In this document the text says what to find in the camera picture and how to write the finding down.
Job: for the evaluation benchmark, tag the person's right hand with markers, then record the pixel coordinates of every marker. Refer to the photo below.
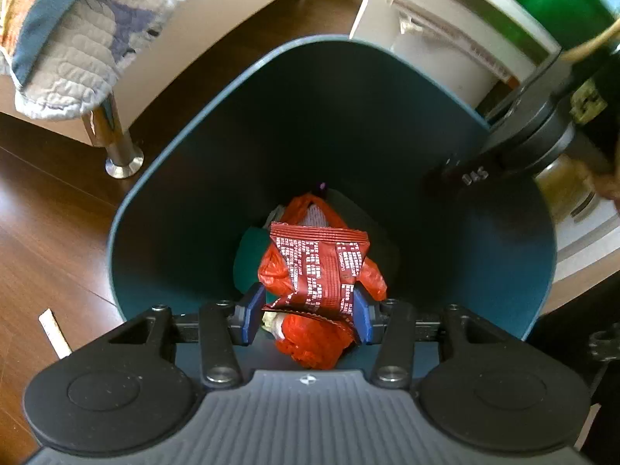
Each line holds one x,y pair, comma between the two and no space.
605,185

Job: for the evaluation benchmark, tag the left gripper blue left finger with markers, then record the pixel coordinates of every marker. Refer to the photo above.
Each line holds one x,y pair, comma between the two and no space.
247,315

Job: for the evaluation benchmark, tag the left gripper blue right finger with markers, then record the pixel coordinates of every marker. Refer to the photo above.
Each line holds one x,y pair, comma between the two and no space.
367,316

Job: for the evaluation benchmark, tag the white paper strip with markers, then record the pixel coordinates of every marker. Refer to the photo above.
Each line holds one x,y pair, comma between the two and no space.
54,334

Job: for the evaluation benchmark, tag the teal paper cup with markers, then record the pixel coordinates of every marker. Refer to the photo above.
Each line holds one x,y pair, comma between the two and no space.
252,246

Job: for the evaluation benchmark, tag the bed with pink headboard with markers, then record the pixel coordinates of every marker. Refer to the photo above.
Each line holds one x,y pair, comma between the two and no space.
194,26

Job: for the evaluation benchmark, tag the red snack packet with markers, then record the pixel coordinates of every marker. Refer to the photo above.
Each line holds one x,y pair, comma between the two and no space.
313,269

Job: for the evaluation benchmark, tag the dark teal trash bin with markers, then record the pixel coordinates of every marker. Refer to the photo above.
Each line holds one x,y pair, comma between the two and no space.
468,274

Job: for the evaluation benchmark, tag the white purple quilted blanket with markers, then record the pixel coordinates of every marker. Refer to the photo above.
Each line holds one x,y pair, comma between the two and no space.
87,53

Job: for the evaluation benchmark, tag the chrome bed leg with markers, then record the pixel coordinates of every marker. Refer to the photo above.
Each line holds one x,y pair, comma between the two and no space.
124,158

